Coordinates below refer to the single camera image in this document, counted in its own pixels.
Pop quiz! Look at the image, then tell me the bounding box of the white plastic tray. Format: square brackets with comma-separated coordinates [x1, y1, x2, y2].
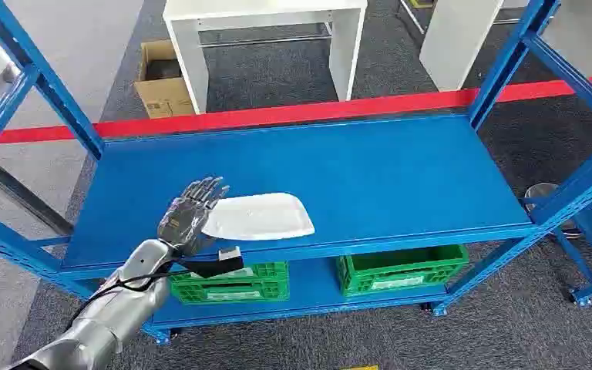
[201, 192, 316, 242]

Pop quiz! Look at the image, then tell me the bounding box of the white table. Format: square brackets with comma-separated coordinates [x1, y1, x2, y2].
[162, 0, 368, 116]

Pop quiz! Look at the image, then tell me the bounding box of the red floor tape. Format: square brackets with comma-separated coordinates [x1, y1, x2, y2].
[0, 73, 592, 146]

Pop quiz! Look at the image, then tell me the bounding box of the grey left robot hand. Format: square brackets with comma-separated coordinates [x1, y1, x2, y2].
[156, 176, 230, 257]

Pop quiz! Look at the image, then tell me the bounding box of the grey metal frame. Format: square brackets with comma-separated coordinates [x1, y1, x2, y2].
[0, 62, 76, 237]

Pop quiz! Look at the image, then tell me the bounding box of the green plastic crate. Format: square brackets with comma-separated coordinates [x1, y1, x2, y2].
[336, 244, 470, 299]
[168, 261, 291, 306]

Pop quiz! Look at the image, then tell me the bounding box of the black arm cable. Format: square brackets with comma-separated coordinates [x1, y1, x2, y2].
[63, 269, 187, 333]

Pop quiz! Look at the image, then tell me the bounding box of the white panel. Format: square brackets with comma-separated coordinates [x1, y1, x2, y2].
[419, 0, 505, 93]

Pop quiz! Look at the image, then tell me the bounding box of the open cardboard box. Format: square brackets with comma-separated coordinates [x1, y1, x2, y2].
[133, 39, 197, 120]

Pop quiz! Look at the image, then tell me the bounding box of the round metal stool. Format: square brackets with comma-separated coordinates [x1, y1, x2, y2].
[523, 182, 584, 240]

